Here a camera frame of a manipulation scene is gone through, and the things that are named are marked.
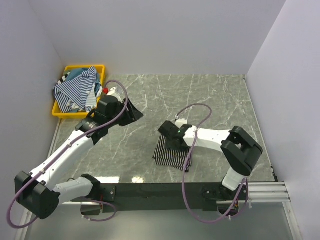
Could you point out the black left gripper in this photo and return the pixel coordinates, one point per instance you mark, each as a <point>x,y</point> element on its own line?
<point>133,115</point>

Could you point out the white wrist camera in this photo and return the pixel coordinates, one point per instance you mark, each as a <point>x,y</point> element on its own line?
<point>179,121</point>
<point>115,92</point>

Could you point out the aluminium extrusion rail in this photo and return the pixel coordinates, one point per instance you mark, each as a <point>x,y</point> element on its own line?
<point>258,192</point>

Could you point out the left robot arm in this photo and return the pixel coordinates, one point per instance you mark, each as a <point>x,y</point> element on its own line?
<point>41,192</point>

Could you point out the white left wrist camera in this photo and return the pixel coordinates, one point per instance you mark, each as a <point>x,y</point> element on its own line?
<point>115,92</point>

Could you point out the yellow plastic bin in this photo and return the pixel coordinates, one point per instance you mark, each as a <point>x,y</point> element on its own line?
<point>101,69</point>

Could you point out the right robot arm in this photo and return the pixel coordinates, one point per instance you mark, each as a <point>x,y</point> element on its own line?
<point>239,148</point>

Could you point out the black striped tank top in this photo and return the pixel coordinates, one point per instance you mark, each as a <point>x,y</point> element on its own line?
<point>166,156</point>

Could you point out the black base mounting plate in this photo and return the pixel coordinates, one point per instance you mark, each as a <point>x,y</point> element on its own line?
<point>206,196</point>

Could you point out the light striped tank top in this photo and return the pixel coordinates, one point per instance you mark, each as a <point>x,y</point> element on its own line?
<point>92,98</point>

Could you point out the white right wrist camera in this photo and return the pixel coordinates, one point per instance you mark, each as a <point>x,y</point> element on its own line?
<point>179,121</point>

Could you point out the teal tank top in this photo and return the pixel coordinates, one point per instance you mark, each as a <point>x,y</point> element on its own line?
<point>77,71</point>

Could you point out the blue white striped tank top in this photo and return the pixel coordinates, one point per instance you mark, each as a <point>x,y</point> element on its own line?
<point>71,95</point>

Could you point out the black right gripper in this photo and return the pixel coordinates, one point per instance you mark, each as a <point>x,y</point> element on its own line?
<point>172,145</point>

